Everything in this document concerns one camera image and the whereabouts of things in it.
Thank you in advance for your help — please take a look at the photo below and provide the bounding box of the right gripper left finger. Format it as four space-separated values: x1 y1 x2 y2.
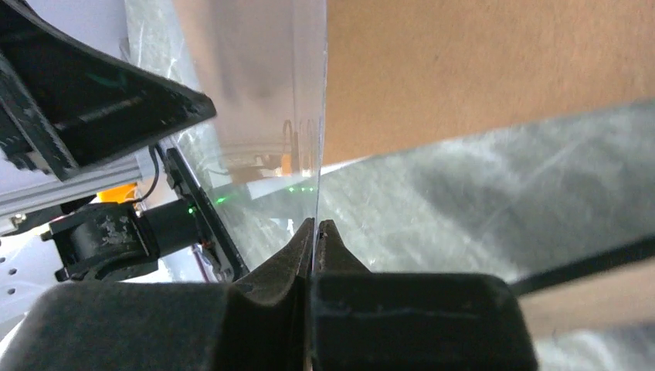
1 218 315 370

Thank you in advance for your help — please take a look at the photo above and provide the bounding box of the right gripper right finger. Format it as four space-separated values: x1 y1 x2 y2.
309 220 538 370

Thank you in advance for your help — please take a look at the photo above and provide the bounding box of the brown cardboard backing board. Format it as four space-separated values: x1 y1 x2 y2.
323 1 654 164

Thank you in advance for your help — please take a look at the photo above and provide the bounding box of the picture frame black and gold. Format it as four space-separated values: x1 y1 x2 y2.
511 236 654 339

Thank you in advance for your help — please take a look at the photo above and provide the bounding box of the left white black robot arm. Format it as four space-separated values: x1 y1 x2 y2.
1 1 248 321

